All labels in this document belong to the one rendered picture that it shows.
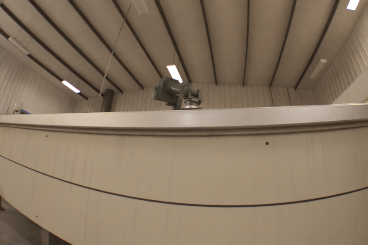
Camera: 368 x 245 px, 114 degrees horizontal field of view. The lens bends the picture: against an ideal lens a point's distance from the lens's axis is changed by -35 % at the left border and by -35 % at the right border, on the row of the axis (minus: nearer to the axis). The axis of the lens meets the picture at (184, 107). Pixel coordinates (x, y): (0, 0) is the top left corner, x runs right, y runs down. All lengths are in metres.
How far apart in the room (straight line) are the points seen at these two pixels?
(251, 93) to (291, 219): 9.79
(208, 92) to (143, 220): 9.83
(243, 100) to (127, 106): 6.86
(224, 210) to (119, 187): 0.36
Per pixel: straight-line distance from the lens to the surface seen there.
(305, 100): 10.87
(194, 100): 1.84
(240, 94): 10.18
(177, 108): 2.87
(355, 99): 1.47
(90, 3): 7.41
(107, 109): 11.66
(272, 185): 0.60
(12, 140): 1.42
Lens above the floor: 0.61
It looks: 23 degrees up
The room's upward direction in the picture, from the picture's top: 4 degrees clockwise
